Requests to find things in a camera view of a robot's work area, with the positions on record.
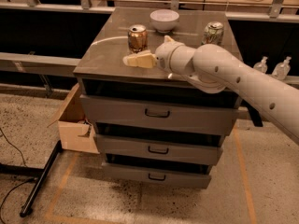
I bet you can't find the metal railing frame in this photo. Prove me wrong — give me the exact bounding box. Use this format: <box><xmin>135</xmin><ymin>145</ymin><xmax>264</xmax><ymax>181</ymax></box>
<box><xmin>0</xmin><ymin>0</ymin><xmax>299</xmax><ymax>77</ymax></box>

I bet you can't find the bottom grey drawer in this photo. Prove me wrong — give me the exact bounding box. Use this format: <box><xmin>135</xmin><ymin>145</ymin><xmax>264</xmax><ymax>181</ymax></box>
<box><xmin>102</xmin><ymin>162</ymin><xmax>211</xmax><ymax>189</ymax></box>

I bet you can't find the open cardboard box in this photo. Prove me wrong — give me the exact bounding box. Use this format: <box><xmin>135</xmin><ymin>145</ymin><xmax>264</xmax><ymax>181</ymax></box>
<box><xmin>49</xmin><ymin>84</ymin><xmax>99</xmax><ymax>154</ymax></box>

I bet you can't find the black metal floor bar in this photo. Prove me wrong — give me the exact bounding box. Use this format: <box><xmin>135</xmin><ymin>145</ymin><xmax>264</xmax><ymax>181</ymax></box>
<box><xmin>20</xmin><ymin>141</ymin><xmax>62</xmax><ymax>217</ymax></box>

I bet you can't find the middle grey drawer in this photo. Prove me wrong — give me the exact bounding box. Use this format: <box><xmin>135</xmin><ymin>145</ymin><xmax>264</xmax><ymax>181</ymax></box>
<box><xmin>94</xmin><ymin>134</ymin><xmax>222</xmax><ymax>165</ymax></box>

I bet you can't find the black floor cable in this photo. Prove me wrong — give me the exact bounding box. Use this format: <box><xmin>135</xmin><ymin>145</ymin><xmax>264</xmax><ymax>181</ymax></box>
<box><xmin>0</xmin><ymin>126</ymin><xmax>36</xmax><ymax>224</ymax></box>

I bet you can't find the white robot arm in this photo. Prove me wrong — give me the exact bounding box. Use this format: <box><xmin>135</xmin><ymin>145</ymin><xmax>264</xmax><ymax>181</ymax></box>
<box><xmin>123</xmin><ymin>35</ymin><xmax>299</xmax><ymax>144</ymax></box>

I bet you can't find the green white soda can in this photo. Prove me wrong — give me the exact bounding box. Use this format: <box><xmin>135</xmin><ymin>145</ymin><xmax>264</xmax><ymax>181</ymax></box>
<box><xmin>202</xmin><ymin>21</ymin><xmax>224</xmax><ymax>46</ymax></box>

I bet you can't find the grey drawer cabinet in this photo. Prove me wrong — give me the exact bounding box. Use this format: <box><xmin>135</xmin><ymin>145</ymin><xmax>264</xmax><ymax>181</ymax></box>
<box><xmin>73</xmin><ymin>7</ymin><xmax>253</xmax><ymax>190</ymax></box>

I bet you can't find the grey drawer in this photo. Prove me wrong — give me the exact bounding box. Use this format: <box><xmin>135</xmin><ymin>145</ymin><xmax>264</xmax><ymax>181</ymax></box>
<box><xmin>94</xmin><ymin>134</ymin><xmax>222</xmax><ymax>165</ymax></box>
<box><xmin>80</xmin><ymin>95</ymin><xmax>237</xmax><ymax>135</ymax></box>
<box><xmin>102</xmin><ymin>162</ymin><xmax>211</xmax><ymax>189</ymax></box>

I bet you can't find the orange soda can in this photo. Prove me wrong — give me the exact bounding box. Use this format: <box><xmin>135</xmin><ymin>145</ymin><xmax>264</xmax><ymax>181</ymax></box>
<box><xmin>128</xmin><ymin>24</ymin><xmax>148</xmax><ymax>53</ymax></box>

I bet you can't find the top grey drawer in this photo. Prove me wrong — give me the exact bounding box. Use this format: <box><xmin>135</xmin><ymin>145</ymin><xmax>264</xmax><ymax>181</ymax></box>
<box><xmin>80</xmin><ymin>95</ymin><xmax>237</xmax><ymax>135</ymax></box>

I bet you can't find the white ceramic bowl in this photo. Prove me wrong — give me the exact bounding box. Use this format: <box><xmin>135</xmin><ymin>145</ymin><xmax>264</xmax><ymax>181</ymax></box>
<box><xmin>149</xmin><ymin>9</ymin><xmax>179</xmax><ymax>33</ymax></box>

